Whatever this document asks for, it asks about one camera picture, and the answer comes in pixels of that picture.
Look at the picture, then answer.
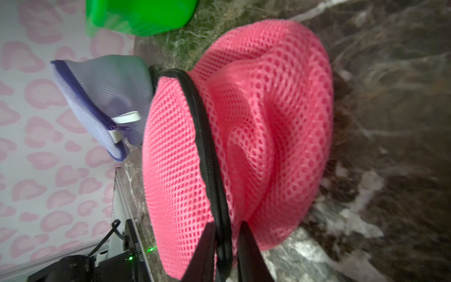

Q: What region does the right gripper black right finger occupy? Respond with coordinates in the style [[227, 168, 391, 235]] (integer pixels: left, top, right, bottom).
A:
[[237, 222, 274, 282]]

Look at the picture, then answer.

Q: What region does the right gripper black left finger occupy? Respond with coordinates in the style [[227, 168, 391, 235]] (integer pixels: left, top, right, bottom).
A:
[[181, 223, 216, 282]]

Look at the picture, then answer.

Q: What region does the green plastic basket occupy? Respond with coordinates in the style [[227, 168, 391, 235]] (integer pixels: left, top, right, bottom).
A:
[[86, 0, 197, 37]]

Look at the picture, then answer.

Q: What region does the pink mesh laundry bag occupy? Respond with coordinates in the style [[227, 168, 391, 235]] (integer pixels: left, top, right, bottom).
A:
[[142, 20, 334, 280]]

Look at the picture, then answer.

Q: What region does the purple mesh laundry bag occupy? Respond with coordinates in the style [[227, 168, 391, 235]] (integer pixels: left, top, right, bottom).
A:
[[51, 55, 155, 162]]

